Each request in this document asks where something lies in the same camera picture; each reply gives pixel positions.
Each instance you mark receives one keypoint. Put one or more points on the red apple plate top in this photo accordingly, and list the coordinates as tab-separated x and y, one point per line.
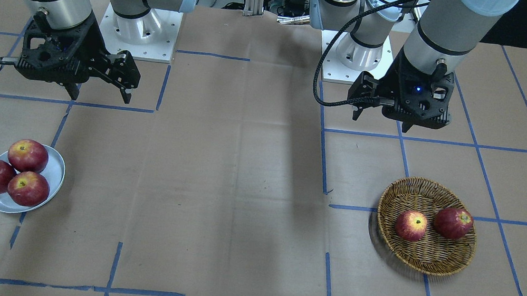
28	156

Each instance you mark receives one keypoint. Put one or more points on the woven wicker basket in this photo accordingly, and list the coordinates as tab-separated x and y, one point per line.
433	254

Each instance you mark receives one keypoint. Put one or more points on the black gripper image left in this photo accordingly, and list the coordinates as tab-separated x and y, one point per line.
92	41

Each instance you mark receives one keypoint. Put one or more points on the red apple plate front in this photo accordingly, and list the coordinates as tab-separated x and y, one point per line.
28	189

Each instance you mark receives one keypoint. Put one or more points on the silver right-side robot arm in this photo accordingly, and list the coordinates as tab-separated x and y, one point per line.
63	14

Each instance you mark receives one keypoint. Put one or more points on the light blue plate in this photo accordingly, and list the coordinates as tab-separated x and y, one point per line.
54	172

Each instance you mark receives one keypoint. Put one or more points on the silver left-side robot arm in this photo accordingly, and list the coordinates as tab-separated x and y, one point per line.
448	29

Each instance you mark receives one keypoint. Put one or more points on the dark red apple in basket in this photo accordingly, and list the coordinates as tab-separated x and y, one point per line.
453	223

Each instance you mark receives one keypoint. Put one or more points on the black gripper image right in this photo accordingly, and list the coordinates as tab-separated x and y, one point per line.
392	83

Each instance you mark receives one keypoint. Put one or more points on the red yellow apple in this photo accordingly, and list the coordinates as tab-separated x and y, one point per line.
411	225

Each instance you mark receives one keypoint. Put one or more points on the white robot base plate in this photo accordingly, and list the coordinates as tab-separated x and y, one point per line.
149	38
333	63

